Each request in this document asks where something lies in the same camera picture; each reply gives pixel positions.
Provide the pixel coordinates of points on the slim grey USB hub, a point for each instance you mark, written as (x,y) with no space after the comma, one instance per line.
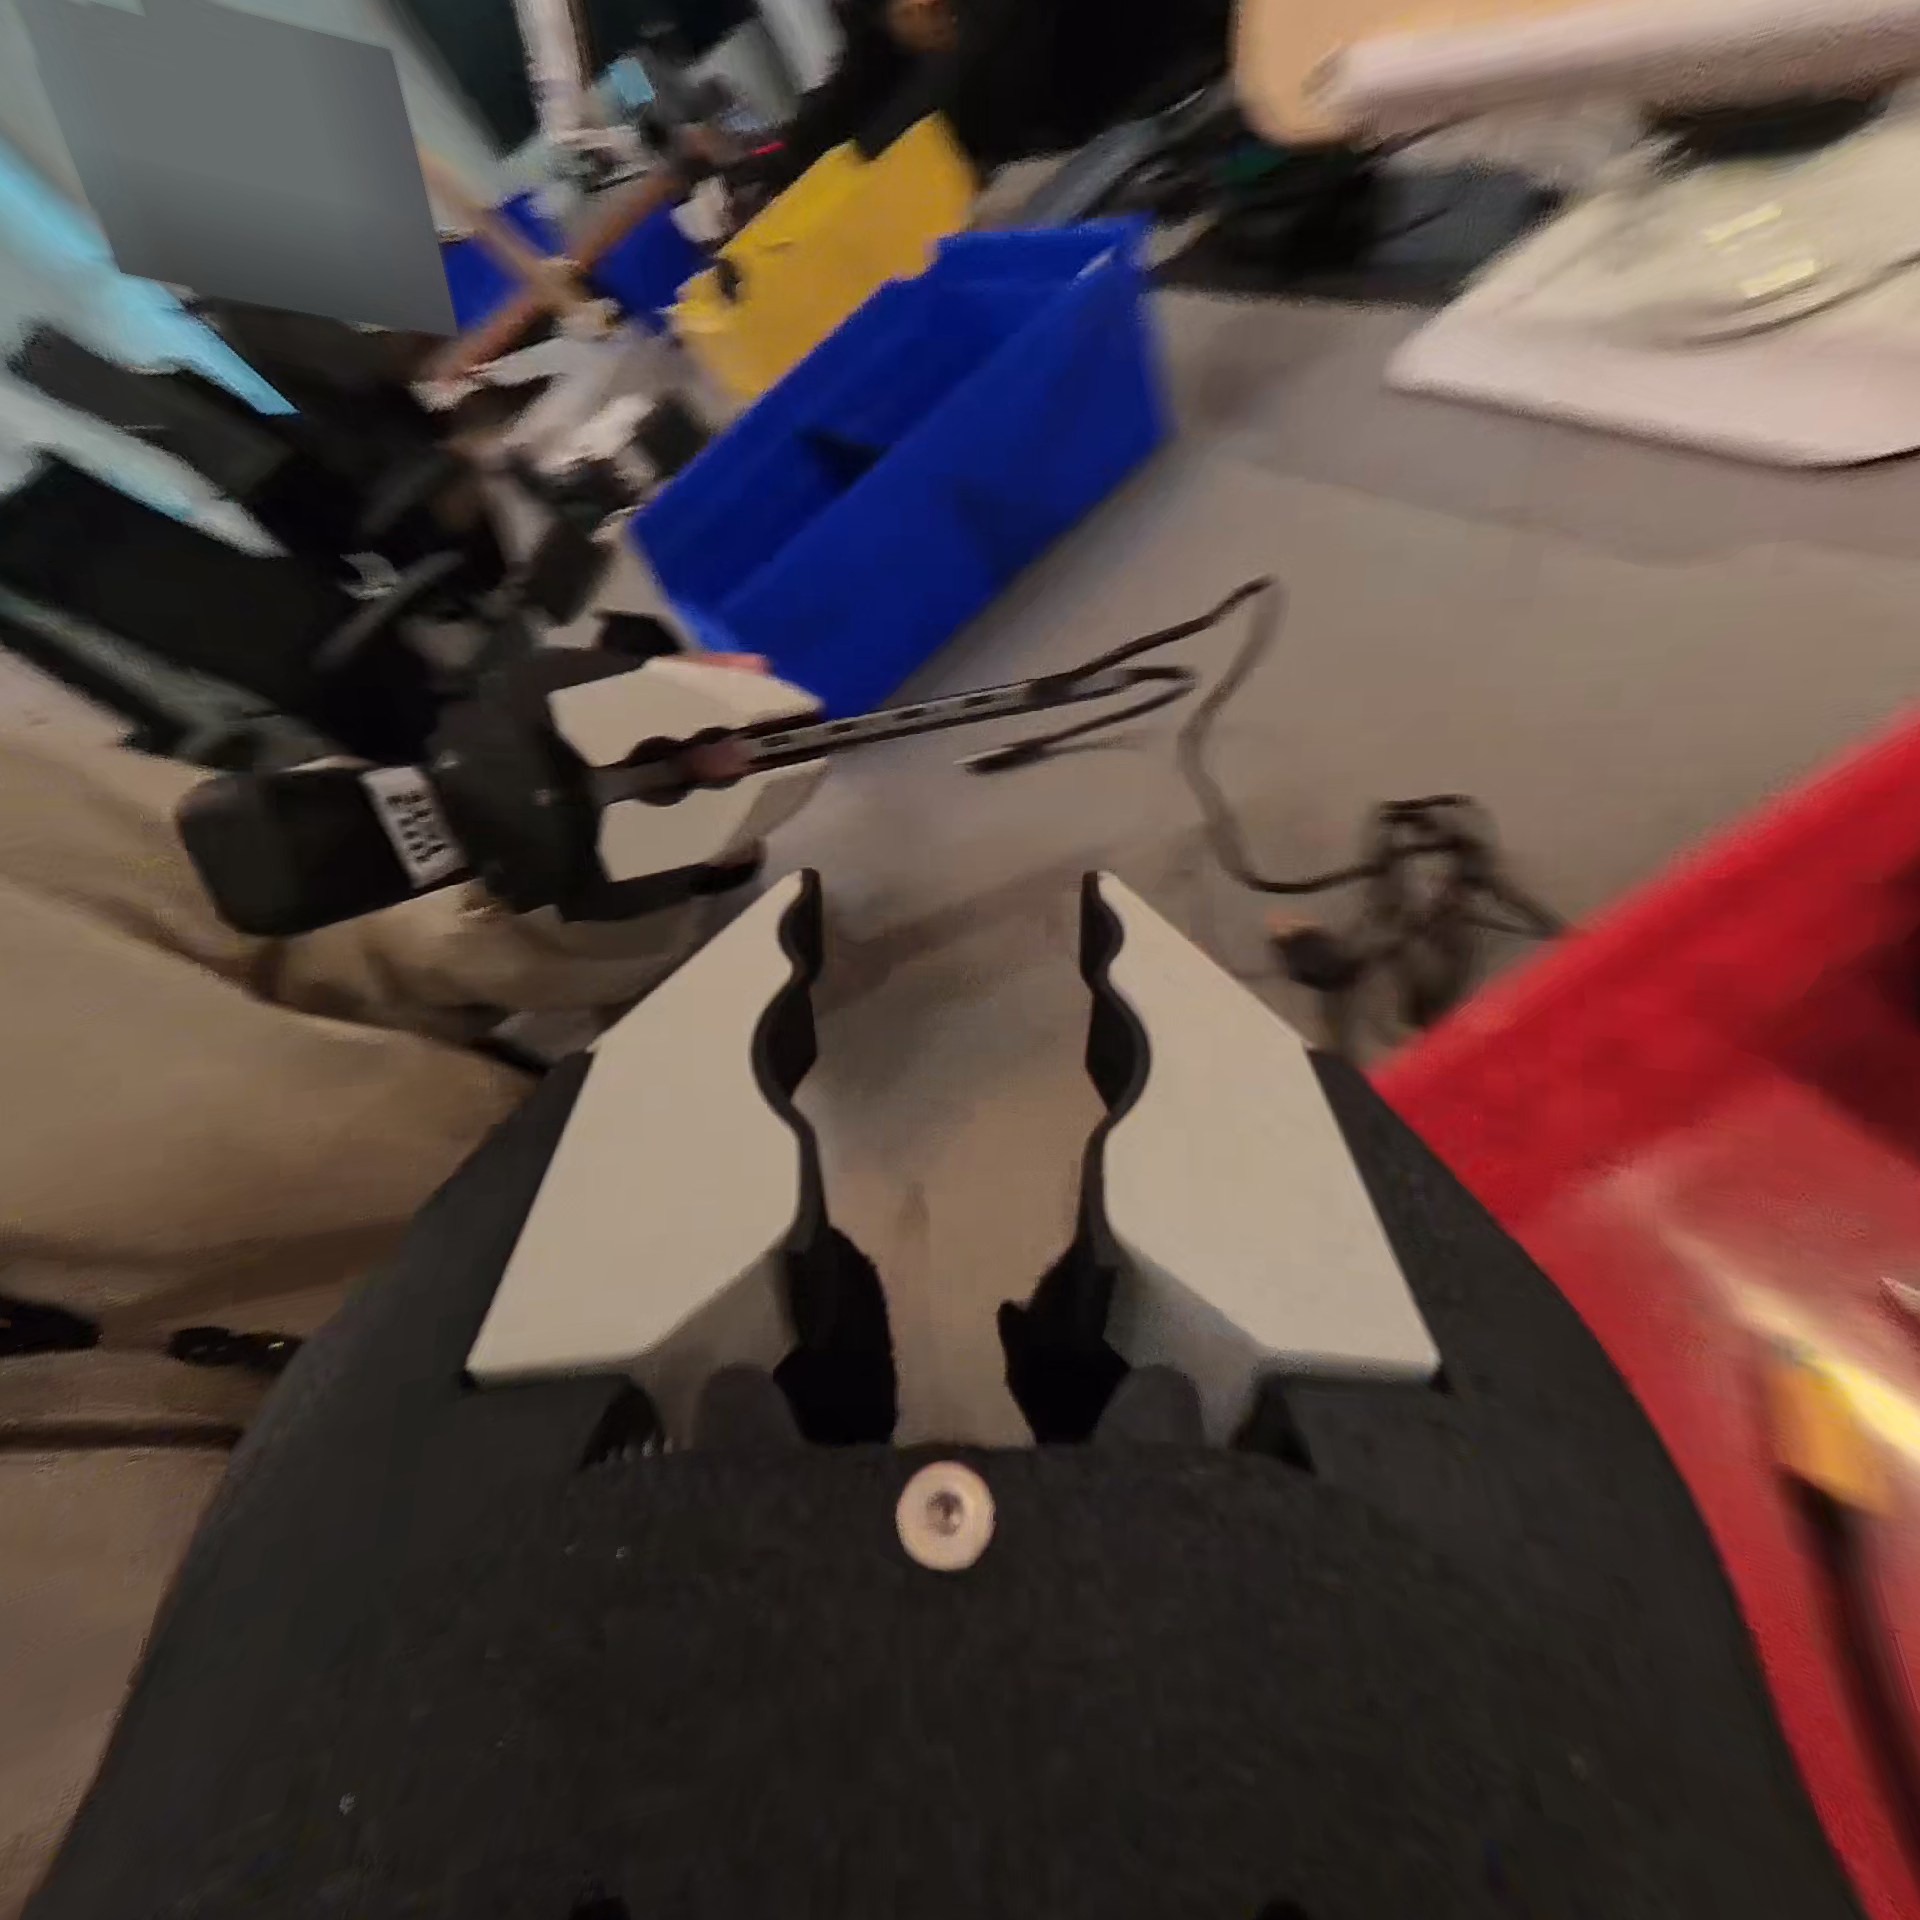
(899,717)

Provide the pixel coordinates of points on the yellow plastic bin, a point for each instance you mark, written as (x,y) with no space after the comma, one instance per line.
(840,239)

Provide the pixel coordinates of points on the red plastic bin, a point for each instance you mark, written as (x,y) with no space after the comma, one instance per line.
(1650,1049)

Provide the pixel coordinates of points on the person's left forearm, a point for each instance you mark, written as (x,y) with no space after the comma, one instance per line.
(376,968)

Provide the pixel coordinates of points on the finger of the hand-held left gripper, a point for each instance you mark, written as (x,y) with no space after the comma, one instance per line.
(691,704)
(719,824)

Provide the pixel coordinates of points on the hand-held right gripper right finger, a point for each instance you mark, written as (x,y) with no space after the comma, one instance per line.
(1260,1199)

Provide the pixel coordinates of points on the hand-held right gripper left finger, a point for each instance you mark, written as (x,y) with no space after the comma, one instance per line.
(662,1199)

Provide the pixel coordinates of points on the blue storage bin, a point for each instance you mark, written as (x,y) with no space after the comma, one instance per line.
(645,257)

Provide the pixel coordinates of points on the grey desk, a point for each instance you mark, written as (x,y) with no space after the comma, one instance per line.
(1500,600)

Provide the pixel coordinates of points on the blue plastic bin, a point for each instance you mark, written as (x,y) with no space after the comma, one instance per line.
(932,452)

